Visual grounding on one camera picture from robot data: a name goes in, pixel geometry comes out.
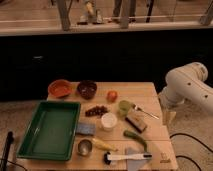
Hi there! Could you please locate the green chili pepper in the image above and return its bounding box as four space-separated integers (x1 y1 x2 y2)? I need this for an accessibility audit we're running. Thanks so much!
123 130 148 152

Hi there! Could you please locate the black stand on left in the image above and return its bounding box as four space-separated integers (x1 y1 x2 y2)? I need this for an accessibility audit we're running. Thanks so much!
0 131 14 171

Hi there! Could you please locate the orange bowl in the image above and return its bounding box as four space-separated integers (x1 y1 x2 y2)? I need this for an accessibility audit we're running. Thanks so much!
48 79 72 98

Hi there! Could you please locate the green plastic cup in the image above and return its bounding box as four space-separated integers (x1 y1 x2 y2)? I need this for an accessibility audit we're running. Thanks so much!
119 100 131 117

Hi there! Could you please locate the red apple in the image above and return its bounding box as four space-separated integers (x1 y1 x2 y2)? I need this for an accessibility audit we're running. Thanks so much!
107 90 118 102

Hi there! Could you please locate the black cable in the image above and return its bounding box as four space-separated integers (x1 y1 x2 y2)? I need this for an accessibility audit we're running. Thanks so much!
169 132 213 171

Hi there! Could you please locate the dark brown bowl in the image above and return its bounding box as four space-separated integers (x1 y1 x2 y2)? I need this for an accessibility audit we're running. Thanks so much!
77 80 97 100

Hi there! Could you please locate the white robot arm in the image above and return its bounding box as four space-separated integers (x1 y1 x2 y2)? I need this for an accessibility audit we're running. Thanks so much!
159 62 213 115

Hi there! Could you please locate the blue sponge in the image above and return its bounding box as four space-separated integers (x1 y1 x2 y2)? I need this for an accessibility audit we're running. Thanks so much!
76 123 96 135

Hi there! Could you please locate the grey cloth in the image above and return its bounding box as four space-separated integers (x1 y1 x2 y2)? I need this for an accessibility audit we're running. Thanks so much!
125 147 148 171

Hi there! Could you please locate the bunch of dark grapes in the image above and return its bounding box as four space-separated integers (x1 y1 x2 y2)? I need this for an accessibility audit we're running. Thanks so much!
85 106 109 117

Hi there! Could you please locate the small metal cup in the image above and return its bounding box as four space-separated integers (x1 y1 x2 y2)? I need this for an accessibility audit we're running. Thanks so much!
77 139 93 156

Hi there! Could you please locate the brown wooden block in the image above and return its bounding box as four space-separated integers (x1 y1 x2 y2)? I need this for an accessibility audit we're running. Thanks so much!
125 114 147 133

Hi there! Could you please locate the yellow corn cob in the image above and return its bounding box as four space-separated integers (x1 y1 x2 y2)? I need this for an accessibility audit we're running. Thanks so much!
92 138 117 151

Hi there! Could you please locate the green plastic tray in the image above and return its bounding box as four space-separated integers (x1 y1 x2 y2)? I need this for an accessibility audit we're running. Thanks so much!
17 101 81 161

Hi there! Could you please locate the white paper cup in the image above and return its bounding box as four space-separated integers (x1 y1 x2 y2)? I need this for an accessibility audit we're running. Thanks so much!
101 113 117 131

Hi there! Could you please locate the white handled brush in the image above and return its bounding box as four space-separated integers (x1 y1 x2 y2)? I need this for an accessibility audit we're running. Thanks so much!
103 152 152 165

